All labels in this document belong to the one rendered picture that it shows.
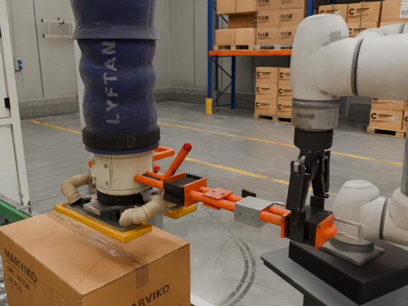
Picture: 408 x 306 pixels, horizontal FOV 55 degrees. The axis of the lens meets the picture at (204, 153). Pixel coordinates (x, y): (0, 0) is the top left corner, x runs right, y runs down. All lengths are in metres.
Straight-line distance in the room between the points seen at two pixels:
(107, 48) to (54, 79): 9.80
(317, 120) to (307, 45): 0.14
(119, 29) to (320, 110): 0.55
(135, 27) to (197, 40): 11.29
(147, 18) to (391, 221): 1.04
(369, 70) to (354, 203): 0.85
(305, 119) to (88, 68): 0.59
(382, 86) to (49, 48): 10.31
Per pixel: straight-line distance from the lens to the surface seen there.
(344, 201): 1.52
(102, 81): 1.07
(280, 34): 9.03
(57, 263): 1.30
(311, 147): 0.78
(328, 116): 0.77
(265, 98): 9.32
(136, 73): 1.07
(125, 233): 1.07
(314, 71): 0.74
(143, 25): 1.09
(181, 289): 1.40
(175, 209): 1.20
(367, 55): 0.73
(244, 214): 0.90
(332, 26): 0.76
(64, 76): 10.98
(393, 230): 1.51
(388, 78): 0.72
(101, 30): 1.06
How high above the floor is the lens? 1.57
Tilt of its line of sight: 15 degrees down
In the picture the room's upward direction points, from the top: straight up
